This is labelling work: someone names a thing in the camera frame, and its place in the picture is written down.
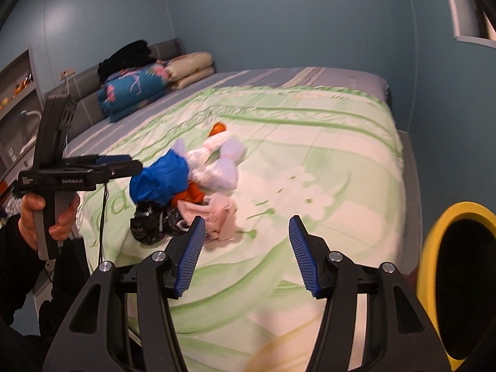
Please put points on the white lavender garment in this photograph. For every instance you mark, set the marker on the white lavender garment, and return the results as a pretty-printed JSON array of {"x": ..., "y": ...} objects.
[{"x": 232, "y": 148}]

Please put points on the wall socket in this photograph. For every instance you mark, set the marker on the wall socket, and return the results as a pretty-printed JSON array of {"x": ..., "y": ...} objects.
[{"x": 66, "y": 74}]

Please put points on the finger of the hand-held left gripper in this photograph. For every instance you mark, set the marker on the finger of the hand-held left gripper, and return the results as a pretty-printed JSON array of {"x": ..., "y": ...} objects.
[
  {"x": 116, "y": 159},
  {"x": 120, "y": 171}
]

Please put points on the lavender plastic bag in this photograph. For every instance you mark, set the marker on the lavender plastic bag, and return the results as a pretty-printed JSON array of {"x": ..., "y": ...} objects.
[
  {"x": 179, "y": 148},
  {"x": 224, "y": 176}
]

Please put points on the black clothing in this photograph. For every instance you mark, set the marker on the black clothing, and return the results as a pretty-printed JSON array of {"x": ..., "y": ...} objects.
[{"x": 124, "y": 56}]

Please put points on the black patterned garment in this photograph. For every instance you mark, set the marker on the black patterned garment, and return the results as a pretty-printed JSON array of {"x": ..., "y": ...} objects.
[{"x": 149, "y": 221}]

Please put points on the blue floral folded quilt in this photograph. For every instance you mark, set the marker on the blue floral folded quilt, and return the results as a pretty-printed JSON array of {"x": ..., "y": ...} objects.
[{"x": 128, "y": 97}]

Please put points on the yellow fruits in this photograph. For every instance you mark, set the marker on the yellow fruits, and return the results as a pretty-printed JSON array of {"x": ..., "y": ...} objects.
[{"x": 6, "y": 102}]

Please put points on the orange plastic bag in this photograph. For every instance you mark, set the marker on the orange plastic bag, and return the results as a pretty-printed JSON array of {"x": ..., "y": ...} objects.
[{"x": 192, "y": 193}]

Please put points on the person's left forearm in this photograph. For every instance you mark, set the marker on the person's left forearm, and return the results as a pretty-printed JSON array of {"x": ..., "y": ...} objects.
[{"x": 23, "y": 298}]

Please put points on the pink garment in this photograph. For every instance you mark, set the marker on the pink garment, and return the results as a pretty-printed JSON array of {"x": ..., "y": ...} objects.
[{"x": 221, "y": 217}]

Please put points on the window niche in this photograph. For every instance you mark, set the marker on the window niche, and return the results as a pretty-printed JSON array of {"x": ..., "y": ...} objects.
[{"x": 461, "y": 15}]

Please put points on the brown bottles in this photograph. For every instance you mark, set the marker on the brown bottles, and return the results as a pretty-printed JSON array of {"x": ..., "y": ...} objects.
[{"x": 25, "y": 82}]

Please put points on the wall shelf niche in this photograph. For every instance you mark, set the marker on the wall shelf niche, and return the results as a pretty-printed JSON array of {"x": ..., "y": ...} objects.
[{"x": 17, "y": 131}]

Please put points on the blue cloth garment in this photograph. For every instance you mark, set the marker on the blue cloth garment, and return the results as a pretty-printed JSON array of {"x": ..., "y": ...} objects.
[{"x": 162, "y": 178}]

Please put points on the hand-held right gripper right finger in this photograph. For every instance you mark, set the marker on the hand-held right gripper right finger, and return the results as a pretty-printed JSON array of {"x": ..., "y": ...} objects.
[{"x": 304, "y": 257}]

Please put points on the beige pillows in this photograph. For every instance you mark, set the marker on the beige pillows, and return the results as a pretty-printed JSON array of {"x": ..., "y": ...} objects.
[{"x": 190, "y": 66}]

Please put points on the yellow rimmed black basket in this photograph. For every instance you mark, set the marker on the yellow rimmed black basket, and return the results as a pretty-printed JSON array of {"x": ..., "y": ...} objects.
[{"x": 430, "y": 263}]

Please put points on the green floral blanket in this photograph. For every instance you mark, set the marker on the green floral blanket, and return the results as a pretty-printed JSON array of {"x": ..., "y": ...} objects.
[{"x": 329, "y": 155}]

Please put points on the person's left hand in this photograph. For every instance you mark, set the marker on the person's left hand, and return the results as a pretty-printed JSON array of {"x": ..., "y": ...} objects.
[{"x": 66, "y": 217}]

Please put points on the grey padded headboard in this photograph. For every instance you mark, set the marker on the grey padded headboard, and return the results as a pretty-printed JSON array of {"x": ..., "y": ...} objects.
[{"x": 89, "y": 81}]

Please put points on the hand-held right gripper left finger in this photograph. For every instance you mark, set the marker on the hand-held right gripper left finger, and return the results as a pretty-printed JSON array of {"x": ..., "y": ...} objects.
[{"x": 190, "y": 257}]

